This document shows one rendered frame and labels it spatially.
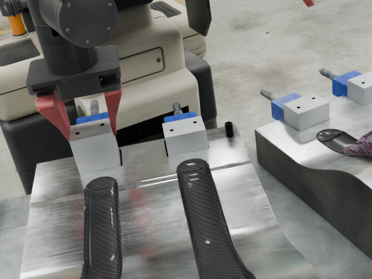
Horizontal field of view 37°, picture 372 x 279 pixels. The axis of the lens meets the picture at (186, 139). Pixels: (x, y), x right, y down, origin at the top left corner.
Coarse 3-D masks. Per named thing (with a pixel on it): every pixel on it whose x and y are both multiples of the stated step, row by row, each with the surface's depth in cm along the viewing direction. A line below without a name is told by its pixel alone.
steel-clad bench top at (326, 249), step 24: (264, 168) 77; (288, 192) 72; (0, 216) 77; (24, 216) 76; (288, 216) 68; (312, 216) 67; (0, 240) 72; (24, 240) 72; (312, 240) 64; (336, 240) 63; (0, 264) 68; (312, 264) 61; (336, 264) 60; (360, 264) 60
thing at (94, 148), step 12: (96, 108) 74; (84, 120) 70; (96, 120) 67; (108, 120) 66; (72, 132) 65; (84, 132) 65; (96, 132) 64; (108, 132) 64; (72, 144) 64; (84, 144) 64; (96, 144) 65; (108, 144) 65; (84, 156) 65; (96, 156) 65; (108, 156) 66; (84, 168) 66; (96, 168) 66
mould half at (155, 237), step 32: (224, 128) 70; (64, 160) 70; (128, 160) 67; (160, 160) 66; (224, 160) 64; (32, 192) 65; (64, 192) 64; (128, 192) 62; (160, 192) 61; (224, 192) 60; (256, 192) 59; (32, 224) 60; (64, 224) 59; (128, 224) 58; (160, 224) 57; (256, 224) 55; (32, 256) 56; (64, 256) 55; (128, 256) 54; (160, 256) 53; (192, 256) 51; (256, 256) 48; (288, 256) 46
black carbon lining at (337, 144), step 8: (320, 136) 72; (328, 136) 72; (336, 136) 72; (344, 136) 72; (352, 136) 71; (328, 144) 71; (336, 144) 71; (344, 144) 70; (352, 144) 70; (344, 152) 68
